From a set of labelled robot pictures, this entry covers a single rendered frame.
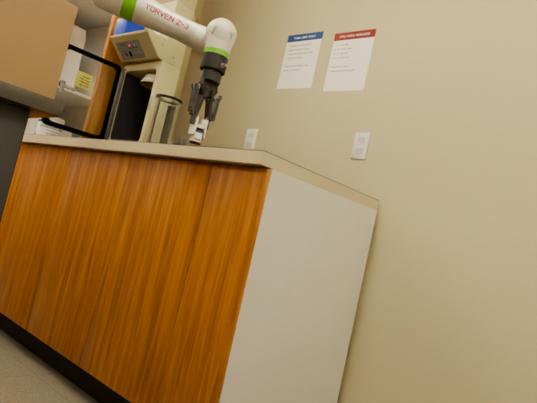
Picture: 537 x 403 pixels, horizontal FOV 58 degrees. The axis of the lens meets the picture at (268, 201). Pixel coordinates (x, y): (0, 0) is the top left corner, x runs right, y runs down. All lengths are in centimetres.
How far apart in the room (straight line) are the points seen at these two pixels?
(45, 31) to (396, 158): 128
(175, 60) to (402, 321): 156
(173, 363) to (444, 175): 113
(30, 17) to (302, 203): 91
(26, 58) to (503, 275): 156
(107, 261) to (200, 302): 53
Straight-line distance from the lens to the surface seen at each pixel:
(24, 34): 151
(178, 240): 159
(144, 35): 245
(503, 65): 197
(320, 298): 171
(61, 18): 156
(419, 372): 187
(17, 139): 148
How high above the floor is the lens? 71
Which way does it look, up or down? 4 degrees up
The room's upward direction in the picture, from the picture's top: 13 degrees clockwise
